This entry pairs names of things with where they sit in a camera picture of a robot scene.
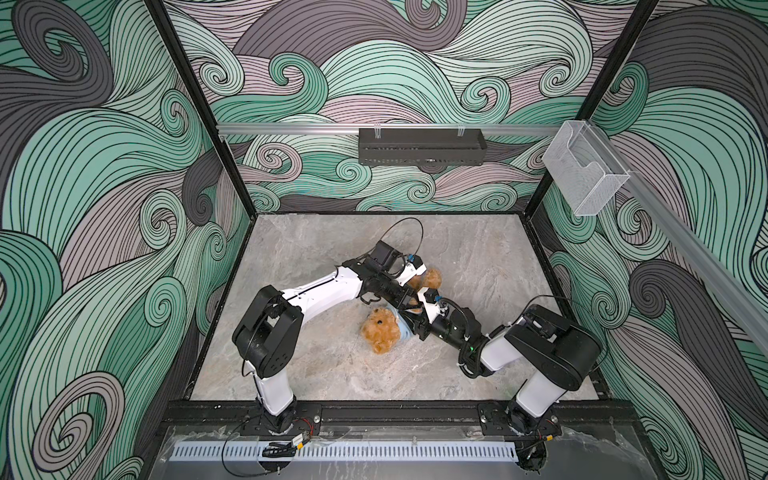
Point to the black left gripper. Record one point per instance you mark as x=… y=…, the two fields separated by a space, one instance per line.
x=405 y=293

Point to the aluminium right wall rail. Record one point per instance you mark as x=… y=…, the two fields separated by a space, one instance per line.
x=680 y=209

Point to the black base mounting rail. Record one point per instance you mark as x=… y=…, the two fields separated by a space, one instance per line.
x=492 y=417

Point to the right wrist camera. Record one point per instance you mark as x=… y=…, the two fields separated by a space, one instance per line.
x=431 y=302

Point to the black perforated wall tray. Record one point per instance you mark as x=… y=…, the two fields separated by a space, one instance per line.
x=421 y=148

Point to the aluminium wall rail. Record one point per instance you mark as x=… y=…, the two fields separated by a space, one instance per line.
x=680 y=209
x=304 y=128

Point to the aluminium back wall rail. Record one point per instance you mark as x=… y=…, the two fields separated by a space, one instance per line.
x=304 y=128

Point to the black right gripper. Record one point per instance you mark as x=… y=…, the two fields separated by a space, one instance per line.
x=419 y=326

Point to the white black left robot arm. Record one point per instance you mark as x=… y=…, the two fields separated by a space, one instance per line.
x=267 y=334

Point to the light blue bear hoodie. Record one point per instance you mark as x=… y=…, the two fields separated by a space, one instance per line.
x=404 y=328

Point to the clear plastic wall holder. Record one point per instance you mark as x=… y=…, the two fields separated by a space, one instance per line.
x=587 y=169

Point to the brown teddy bear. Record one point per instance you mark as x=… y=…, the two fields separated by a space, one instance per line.
x=380 y=330

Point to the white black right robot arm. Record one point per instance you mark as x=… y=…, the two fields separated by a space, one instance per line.
x=562 y=353

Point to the white slotted cable duct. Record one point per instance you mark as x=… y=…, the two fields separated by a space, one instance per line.
x=454 y=451

